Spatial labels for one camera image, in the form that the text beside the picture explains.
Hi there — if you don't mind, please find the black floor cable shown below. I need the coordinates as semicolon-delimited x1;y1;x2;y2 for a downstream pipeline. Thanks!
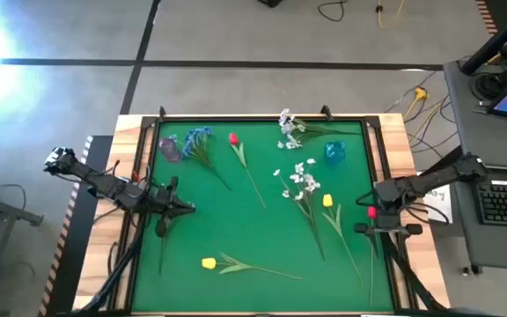
317;0;348;23

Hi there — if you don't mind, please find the blue glass vase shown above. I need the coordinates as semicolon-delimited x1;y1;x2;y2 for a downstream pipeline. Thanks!
323;140;347;166

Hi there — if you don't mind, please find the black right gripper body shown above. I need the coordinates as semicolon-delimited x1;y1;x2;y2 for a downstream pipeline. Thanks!
353;205;424;237

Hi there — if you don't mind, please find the white flower bunch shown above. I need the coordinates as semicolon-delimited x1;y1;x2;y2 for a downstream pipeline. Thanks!
272;157;327;262
276;107;363;151

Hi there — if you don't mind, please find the yellow floor cable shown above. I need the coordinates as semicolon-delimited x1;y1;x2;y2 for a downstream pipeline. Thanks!
375;0;407;30

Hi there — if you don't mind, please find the green table mat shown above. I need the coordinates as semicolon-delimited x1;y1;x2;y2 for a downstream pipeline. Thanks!
130;119;396;313

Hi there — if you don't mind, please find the coiled black cable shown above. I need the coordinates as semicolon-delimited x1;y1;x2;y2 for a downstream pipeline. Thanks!
471;70;507;102

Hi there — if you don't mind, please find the black monitor pole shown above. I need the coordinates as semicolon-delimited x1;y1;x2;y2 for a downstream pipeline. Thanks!
459;2;507;76

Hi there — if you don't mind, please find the purple glass vase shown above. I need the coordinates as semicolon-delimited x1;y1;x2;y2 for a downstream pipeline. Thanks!
158;136;183;165

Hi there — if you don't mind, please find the gray side desk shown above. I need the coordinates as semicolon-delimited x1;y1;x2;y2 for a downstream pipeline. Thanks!
443;56;507;272

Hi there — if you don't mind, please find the white paper sheet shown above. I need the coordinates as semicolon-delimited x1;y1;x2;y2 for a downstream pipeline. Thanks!
421;182;454;225

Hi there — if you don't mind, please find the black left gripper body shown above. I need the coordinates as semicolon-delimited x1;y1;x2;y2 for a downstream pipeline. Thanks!
145;174;185;240

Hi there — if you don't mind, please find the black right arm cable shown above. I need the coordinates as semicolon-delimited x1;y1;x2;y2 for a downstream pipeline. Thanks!
355;188;452;226

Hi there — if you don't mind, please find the yellow tulip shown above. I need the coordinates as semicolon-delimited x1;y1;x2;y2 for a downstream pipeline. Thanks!
201;251;303;281
321;193;364;285

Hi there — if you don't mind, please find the black keyboard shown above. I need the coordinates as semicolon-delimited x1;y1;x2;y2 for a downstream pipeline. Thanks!
475;180;507;228

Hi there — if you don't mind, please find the black table frame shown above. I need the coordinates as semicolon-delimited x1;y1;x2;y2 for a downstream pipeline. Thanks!
77;104;457;317

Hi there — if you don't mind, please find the red tulip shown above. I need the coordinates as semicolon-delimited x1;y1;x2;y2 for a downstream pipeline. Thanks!
366;205;378;307
228;132;268;210

